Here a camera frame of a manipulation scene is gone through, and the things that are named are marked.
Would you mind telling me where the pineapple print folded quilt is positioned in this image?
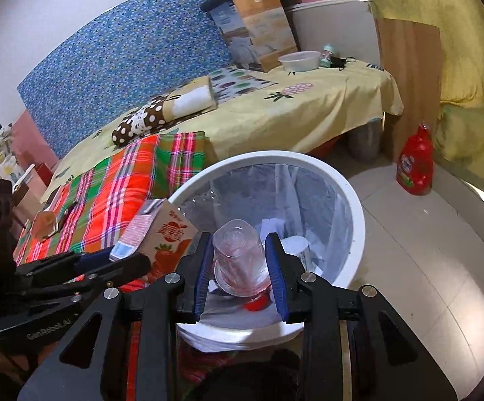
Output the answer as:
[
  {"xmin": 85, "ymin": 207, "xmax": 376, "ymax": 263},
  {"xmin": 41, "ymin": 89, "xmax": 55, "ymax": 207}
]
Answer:
[{"xmin": 0, "ymin": 127, "xmax": 24, "ymax": 185}]

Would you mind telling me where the bedding package box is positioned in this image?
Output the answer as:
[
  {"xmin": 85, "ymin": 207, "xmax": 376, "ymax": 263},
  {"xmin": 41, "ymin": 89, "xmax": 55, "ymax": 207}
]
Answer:
[{"xmin": 200, "ymin": 0, "xmax": 297, "ymax": 73}]

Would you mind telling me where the blue dotted headboard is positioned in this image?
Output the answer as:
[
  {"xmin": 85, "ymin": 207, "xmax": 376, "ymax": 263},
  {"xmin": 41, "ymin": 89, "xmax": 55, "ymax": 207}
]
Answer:
[{"xmin": 17, "ymin": 0, "xmax": 232, "ymax": 157}]

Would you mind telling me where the white bed footboard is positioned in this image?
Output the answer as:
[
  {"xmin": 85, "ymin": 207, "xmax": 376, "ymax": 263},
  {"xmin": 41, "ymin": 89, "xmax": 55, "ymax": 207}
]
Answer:
[{"xmin": 285, "ymin": 0, "xmax": 381, "ymax": 65}]

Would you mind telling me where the crumpled paper box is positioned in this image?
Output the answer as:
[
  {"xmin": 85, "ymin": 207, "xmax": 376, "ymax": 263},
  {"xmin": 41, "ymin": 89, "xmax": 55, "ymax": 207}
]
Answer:
[{"xmin": 31, "ymin": 211, "xmax": 58, "ymax": 242}]

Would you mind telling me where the red green plaid cloth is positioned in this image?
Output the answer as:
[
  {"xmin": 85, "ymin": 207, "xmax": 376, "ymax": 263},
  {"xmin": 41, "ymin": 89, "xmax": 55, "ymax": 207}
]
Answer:
[{"xmin": 13, "ymin": 131, "xmax": 206, "ymax": 265}]

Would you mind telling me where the brown polka dot pillow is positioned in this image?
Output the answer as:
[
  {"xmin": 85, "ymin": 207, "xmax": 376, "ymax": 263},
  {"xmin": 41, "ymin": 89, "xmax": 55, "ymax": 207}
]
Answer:
[{"xmin": 111, "ymin": 76, "xmax": 217, "ymax": 148}]

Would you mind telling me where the white plastic bowl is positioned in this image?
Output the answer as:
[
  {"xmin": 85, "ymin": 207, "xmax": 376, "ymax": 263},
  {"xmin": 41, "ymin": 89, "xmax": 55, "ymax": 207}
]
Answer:
[{"xmin": 278, "ymin": 51, "xmax": 321, "ymax": 73}]

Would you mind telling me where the red detergent bottle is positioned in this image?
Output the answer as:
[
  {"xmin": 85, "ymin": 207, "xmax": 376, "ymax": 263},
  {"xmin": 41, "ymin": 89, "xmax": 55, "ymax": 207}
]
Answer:
[{"xmin": 396, "ymin": 122, "xmax": 434, "ymax": 195}]

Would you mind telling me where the small black object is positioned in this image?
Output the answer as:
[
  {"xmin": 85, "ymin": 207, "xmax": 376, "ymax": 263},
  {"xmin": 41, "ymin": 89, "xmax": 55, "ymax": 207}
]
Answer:
[{"xmin": 329, "ymin": 56, "xmax": 356, "ymax": 70}]

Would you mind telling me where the white round trash bin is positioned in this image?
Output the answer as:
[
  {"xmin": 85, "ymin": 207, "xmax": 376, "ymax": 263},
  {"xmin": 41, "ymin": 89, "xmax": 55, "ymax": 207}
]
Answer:
[{"xmin": 168, "ymin": 149, "xmax": 367, "ymax": 354}]

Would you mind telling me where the yellow curtain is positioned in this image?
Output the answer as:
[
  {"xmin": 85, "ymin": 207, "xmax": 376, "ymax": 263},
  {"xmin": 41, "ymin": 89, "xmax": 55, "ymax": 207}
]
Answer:
[{"xmin": 372, "ymin": 0, "xmax": 484, "ymax": 180}]

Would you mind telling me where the pink drink carton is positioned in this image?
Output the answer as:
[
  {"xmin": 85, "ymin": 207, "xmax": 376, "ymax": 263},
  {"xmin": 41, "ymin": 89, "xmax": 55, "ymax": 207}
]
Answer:
[{"xmin": 109, "ymin": 198, "xmax": 197, "ymax": 283}]

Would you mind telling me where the small green jar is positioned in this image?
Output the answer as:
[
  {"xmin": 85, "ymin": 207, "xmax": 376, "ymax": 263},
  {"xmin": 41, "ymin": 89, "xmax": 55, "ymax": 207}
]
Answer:
[{"xmin": 319, "ymin": 43, "xmax": 334, "ymax": 68}]

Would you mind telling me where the yellow pineapple bed sheet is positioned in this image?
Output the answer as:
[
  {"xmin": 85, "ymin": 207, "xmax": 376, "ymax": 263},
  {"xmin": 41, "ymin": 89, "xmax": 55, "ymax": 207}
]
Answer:
[{"xmin": 39, "ymin": 55, "xmax": 405, "ymax": 201}]

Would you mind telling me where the wooden board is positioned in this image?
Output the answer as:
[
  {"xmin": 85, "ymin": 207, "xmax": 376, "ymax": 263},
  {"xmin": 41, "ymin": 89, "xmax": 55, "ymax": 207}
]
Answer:
[{"xmin": 376, "ymin": 18, "xmax": 443, "ymax": 162}]

